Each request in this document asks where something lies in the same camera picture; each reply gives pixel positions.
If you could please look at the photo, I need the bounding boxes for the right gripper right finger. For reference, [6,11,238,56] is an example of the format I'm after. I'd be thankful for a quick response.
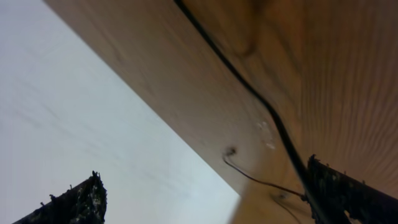
[308,156,397,224]

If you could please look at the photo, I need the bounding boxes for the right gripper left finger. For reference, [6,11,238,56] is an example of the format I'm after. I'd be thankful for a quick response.
[13,171,107,224]

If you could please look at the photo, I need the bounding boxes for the long black usb cable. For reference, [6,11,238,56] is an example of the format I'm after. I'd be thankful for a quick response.
[173,0,330,224]

